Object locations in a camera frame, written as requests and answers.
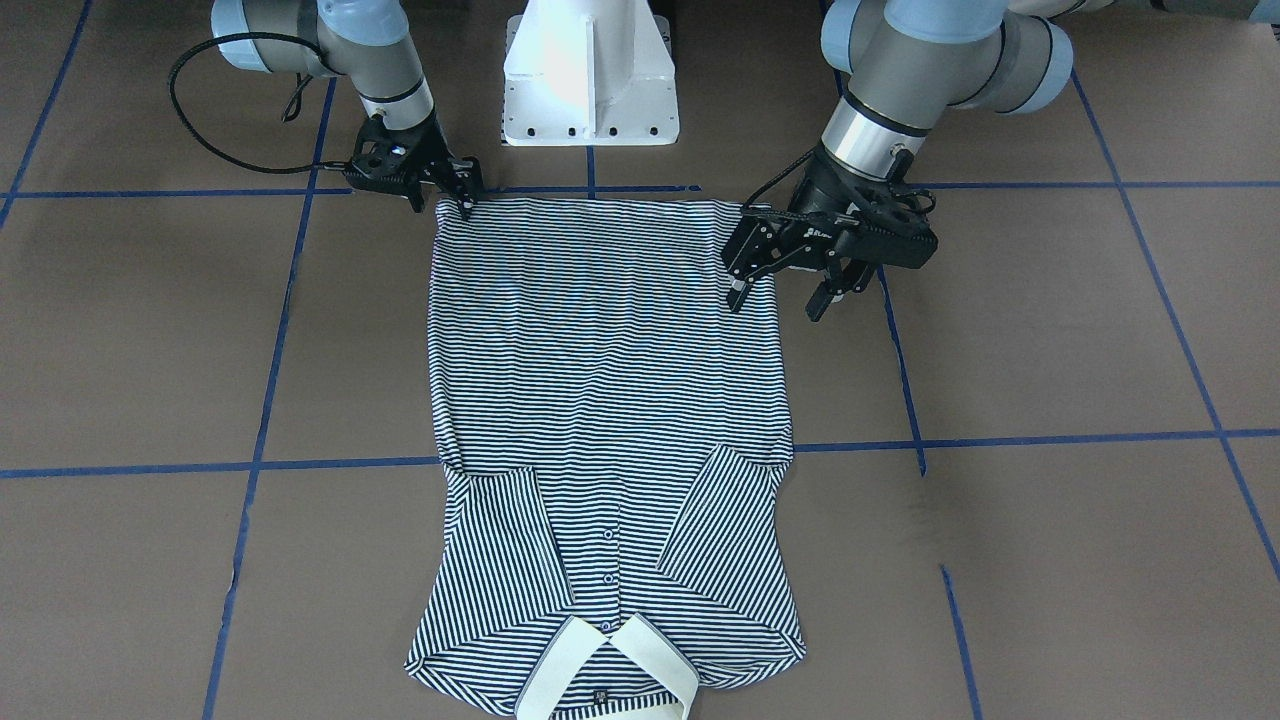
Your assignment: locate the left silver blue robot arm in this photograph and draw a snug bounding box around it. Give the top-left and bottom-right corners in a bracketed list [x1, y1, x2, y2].
[719, 1, 1107, 322]

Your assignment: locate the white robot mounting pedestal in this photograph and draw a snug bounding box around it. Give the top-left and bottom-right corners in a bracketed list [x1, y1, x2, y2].
[500, 1, 681, 147]

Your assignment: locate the navy white striped polo shirt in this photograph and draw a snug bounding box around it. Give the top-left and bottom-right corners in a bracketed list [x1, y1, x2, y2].
[404, 199, 806, 719]

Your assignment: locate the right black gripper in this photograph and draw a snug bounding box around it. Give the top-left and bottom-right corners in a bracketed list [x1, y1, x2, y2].
[342, 110, 485, 222]

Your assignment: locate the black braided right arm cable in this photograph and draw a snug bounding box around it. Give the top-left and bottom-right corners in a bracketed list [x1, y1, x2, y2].
[168, 35, 381, 181]

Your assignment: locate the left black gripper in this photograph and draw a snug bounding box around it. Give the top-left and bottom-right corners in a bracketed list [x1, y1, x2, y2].
[721, 145, 940, 322]

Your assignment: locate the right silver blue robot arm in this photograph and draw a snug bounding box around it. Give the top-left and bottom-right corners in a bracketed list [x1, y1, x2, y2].
[211, 1, 484, 217]

